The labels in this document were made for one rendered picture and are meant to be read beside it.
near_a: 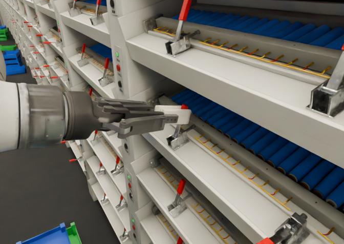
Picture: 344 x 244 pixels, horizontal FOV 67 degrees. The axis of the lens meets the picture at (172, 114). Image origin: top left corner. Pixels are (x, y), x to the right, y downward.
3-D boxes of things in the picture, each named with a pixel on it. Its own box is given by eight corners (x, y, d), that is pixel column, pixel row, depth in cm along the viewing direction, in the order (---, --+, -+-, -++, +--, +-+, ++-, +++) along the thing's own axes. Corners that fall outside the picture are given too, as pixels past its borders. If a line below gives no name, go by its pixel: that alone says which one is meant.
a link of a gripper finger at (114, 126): (90, 110, 40) (99, 124, 36) (122, 110, 43) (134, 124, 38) (88, 124, 41) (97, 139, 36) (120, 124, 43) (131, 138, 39)
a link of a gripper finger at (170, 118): (153, 113, 46) (161, 120, 44) (175, 113, 49) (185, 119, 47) (151, 121, 47) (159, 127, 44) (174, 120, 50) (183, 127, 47)
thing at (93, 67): (122, 116, 76) (105, 75, 69) (71, 66, 122) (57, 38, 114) (177, 86, 83) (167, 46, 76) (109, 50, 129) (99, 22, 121)
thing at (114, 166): (131, 210, 94) (118, 186, 86) (84, 136, 139) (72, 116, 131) (176, 179, 101) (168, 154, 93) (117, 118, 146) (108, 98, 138)
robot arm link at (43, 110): (19, 162, 33) (67, 157, 37) (21, 95, 30) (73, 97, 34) (13, 131, 40) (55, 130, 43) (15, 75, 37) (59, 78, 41)
